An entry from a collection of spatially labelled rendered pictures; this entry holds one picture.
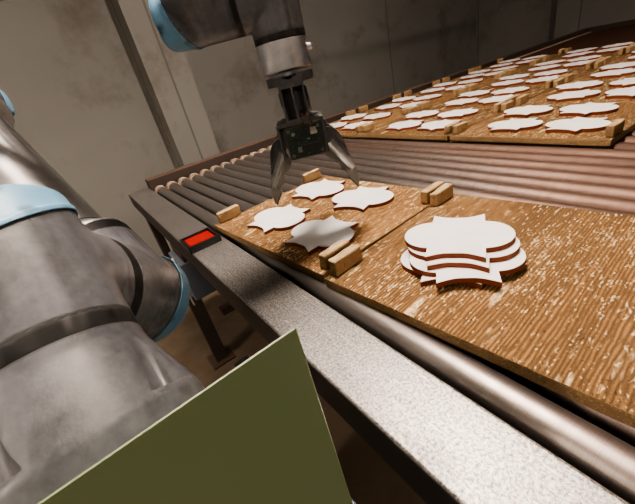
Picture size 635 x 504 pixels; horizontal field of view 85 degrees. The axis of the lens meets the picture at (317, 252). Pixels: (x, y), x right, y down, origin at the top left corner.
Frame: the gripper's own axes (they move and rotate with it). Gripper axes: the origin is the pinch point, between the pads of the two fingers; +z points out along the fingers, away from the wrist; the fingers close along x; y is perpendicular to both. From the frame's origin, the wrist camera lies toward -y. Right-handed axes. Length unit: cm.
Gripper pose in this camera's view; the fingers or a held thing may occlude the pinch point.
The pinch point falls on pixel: (317, 194)
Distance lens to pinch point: 64.2
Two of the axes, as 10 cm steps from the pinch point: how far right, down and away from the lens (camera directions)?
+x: 9.7, -2.2, -0.6
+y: 0.5, 4.6, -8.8
